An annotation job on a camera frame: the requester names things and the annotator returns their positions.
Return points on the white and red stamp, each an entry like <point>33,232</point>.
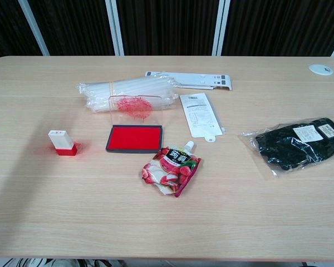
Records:
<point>61,140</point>

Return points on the red ink pad clear lid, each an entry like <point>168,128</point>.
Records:
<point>133,139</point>

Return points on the white printed packaging sleeve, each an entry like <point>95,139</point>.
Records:
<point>197,116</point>

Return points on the lychee jelly drink pouch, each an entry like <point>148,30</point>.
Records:
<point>169,171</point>

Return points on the bundle of clear plastic tubes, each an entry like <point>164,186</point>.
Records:
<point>133,86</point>

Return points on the white folding plastic stand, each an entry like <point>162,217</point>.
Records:
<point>189,79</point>

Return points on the black gloves in plastic bag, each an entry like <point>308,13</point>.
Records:
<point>289,147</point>

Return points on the black white clutter under table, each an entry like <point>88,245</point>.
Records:
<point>44,262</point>

